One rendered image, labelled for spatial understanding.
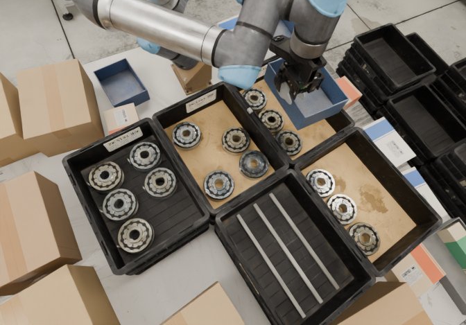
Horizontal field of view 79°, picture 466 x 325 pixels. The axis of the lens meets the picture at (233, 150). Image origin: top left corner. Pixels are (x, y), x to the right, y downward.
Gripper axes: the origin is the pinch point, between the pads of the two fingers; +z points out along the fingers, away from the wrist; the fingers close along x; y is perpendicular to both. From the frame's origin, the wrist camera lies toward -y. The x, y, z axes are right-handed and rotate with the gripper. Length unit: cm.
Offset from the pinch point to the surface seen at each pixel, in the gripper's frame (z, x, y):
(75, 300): 17, -73, 23
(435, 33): 128, 221, -59
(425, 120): 82, 108, 13
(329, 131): 31.1, 22.3, 7.1
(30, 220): 21, -82, -4
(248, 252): 28, -26, 33
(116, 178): 23, -55, -7
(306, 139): 30.5, 12.3, 6.6
